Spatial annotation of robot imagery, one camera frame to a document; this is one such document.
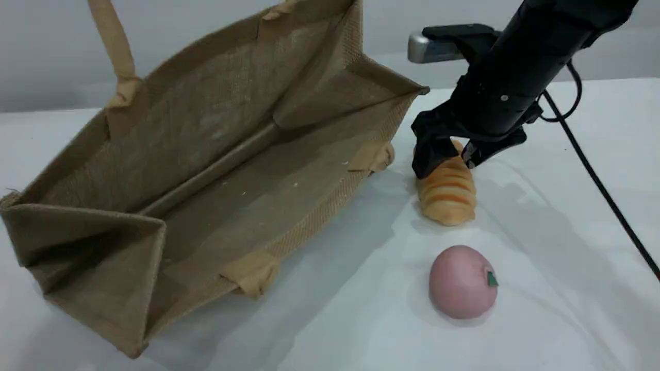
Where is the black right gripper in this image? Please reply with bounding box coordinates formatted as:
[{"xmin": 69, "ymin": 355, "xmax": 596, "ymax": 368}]
[{"xmin": 411, "ymin": 75, "xmax": 543, "ymax": 180}]

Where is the long ridged bread loaf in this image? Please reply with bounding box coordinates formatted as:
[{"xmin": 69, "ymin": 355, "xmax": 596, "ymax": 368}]
[{"xmin": 414, "ymin": 139, "xmax": 477, "ymax": 227}]

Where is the pink peach with green leaf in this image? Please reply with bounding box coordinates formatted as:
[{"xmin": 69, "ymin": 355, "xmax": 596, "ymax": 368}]
[{"xmin": 428, "ymin": 244, "xmax": 500, "ymax": 320}]

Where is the brown jute tote bag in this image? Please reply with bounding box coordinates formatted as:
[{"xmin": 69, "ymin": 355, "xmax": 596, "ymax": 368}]
[{"xmin": 0, "ymin": 0, "xmax": 430, "ymax": 360}]

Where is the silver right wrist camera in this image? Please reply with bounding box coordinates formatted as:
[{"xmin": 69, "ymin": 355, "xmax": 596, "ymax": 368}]
[{"xmin": 407, "ymin": 23, "xmax": 502, "ymax": 65}]

